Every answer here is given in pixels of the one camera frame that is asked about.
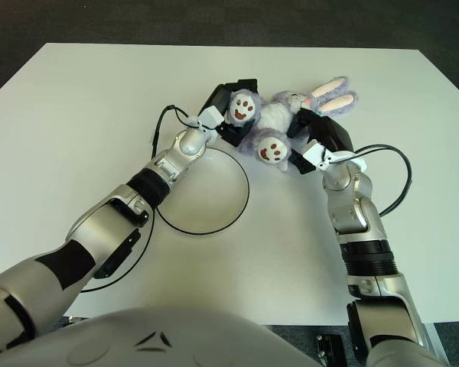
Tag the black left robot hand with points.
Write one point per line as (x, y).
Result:
(218, 95)

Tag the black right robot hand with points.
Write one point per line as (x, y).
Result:
(333, 132)

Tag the purple plush bunny doll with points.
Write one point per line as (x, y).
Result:
(275, 114)

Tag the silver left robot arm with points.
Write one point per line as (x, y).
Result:
(107, 221)

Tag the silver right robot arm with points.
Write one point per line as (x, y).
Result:
(355, 218)

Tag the white plate with black rim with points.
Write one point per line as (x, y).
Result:
(210, 191)

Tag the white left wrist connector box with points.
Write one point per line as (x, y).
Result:
(212, 116)

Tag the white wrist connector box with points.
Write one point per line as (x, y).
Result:
(212, 116)
(315, 154)

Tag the white right wrist connector box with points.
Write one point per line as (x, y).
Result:
(315, 154)

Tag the grey robot torso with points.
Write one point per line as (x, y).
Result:
(157, 336)

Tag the black metal bracket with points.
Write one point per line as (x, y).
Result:
(331, 349)

